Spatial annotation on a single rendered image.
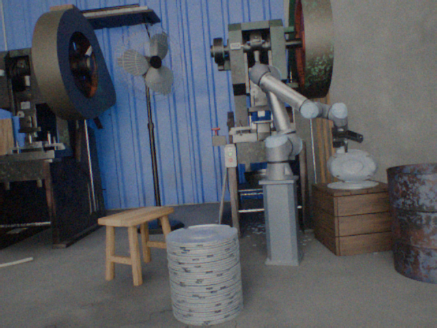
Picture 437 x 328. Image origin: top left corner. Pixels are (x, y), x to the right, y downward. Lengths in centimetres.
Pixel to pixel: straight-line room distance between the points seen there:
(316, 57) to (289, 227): 113
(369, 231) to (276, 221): 52
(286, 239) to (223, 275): 66
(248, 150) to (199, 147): 144
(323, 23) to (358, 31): 173
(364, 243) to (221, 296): 101
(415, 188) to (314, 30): 124
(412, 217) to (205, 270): 93
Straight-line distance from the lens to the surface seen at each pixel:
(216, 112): 401
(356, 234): 225
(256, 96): 279
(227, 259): 150
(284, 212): 204
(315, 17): 263
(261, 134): 271
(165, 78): 309
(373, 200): 223
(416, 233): 187
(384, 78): 432
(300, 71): 320
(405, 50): 444
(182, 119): 406
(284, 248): 209
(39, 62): 289
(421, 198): 182
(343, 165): 238
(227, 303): 155
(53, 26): 294
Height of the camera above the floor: 70
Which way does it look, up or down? 5 degrees down
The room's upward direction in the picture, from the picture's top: 5 degrees counter-clockwise
